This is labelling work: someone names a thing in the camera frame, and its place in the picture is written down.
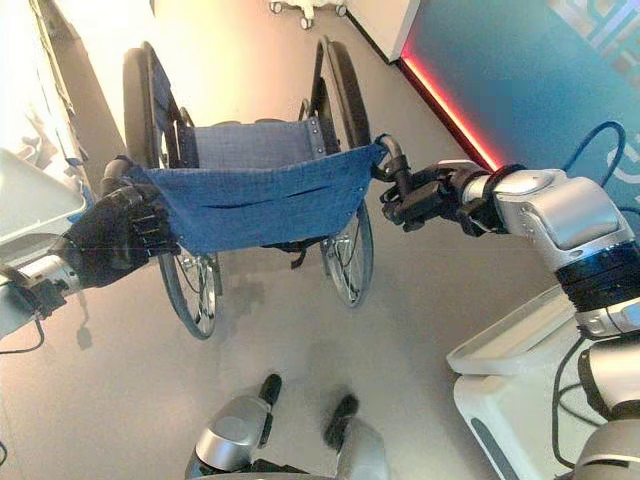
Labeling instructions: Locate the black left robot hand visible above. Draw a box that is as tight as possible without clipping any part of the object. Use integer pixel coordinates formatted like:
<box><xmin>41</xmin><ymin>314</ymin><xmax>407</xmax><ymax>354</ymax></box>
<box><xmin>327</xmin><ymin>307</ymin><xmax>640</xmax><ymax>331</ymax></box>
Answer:
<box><xmin>63</xmin><ymin>182</ymin><xmax>182</xmax><ymax>292</ymax></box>

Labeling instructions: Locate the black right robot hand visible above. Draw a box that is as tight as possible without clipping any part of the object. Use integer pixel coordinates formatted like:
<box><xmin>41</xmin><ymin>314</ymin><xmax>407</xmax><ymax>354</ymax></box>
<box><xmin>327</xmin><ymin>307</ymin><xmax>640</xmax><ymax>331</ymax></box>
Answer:
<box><xmin>378</xmin><ymin>159</ymin><xmax>482</xmax><ymax>234</ymax></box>

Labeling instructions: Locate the blue fabric wheelchair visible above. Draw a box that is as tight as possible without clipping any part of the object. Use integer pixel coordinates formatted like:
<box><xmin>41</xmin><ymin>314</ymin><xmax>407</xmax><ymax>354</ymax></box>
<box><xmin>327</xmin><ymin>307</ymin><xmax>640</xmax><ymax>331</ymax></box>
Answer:
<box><xmin>102</xmin><ymin>35</ymin><xmax>412</xmax><ymax>341</ymax></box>

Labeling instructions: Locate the white bed with casters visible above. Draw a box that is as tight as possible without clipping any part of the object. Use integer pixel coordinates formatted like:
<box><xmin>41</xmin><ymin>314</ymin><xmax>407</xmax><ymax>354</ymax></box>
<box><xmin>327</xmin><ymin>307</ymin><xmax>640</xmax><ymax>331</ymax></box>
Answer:
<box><xmin>267</xmin><ymin>0</ymin><xmax>351</xmax><ymax>30</ymax></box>

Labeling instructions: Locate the white plastic tray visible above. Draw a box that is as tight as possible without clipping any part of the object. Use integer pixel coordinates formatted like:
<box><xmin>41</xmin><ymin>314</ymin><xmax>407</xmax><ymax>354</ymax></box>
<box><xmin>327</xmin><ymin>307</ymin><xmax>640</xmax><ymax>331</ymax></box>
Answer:
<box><xmin>0</xmin><ymin>146</ymin><xmax>89</xmax><ymax>247</ymax></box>

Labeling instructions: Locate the red light strip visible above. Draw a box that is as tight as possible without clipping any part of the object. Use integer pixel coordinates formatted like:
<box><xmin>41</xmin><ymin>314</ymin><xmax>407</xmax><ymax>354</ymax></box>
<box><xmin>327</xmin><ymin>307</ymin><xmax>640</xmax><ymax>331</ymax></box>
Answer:
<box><xmin>401</xmin><ymin>38</ymin><xmax>507</xmax><ymax>172</ymax></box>

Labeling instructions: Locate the white cart with tray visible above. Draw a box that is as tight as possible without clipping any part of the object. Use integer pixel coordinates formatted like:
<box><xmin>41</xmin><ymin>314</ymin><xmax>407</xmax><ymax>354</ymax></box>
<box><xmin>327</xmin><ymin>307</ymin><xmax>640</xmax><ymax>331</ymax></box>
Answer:
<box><xmin>445</xmin><ymin>284</ymin><xmax>617</xmax><ymax>480</ymax></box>

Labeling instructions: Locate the silver left robot leg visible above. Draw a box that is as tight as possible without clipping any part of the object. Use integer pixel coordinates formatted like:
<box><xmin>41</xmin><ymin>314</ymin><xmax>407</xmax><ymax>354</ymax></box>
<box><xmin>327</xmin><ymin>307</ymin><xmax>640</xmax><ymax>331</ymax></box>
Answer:
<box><xmin>184</xmin><ymin>372</ymin><xmax>284</xmax><ymax>480</ymax></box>

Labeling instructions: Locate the silver robot leg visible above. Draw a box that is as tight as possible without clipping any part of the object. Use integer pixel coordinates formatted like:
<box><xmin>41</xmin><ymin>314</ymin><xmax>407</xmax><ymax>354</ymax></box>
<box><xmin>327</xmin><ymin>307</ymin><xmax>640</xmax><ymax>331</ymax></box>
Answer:
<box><xmin>184</xmin><ymin>372</ymin><xmax>284</xmax><ymax>480</ymax></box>
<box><xmin>322</xmin><ymin>393</ymin><xmax>392</xmax><ymax>480</ymax></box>

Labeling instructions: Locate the silver right robot leg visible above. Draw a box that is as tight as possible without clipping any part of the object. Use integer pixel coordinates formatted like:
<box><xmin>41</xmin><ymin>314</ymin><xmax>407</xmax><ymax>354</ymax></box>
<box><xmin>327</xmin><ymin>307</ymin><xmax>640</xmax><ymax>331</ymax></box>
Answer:
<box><xmin>322</xmin><ymin>393</ymin><xmax>392</xmax><ymax>480</ymax></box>

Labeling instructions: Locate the thin black cable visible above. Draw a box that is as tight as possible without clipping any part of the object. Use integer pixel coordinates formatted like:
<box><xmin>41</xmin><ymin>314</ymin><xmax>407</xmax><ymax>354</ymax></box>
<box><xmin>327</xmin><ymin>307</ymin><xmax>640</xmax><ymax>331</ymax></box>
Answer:
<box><xmin>0</xmin><ymin>279</ymin><xmax>47</xmax><ymax>357</ymax></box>

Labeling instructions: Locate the white wall cabinet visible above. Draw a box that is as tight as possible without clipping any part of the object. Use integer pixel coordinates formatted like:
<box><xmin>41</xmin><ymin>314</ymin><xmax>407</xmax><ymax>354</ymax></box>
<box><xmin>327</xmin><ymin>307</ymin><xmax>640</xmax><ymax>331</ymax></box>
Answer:
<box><xmin>343</xmin><ymin>0</ymin><xmax>422</xmax><ymax>65</ymax></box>

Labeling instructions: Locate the white equipment with dark frame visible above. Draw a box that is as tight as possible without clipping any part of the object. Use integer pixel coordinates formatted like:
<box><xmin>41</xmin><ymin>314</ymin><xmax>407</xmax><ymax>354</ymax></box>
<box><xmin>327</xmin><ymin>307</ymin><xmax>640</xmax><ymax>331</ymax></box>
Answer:
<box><xmin>0</xmin><ymin>0</ymin><xmax>104</xmax><ymax>201</ymax></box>

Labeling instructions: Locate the blue cable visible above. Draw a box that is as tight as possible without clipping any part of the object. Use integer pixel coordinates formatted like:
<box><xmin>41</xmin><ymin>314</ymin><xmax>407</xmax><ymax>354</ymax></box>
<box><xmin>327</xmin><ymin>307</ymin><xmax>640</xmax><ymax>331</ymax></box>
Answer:
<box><xmin>563</xmin><ymin>120</ymin><xmax>627</xmax><ymax>174</ymax></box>

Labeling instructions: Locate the black cable on cart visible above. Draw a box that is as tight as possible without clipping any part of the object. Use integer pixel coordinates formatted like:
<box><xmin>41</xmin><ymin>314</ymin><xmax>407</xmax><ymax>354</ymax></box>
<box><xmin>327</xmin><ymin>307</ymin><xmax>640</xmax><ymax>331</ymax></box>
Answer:
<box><xmin>550</xmin><ymin>337</ymin><xmax>609</xmax><ymax>472</ymax></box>

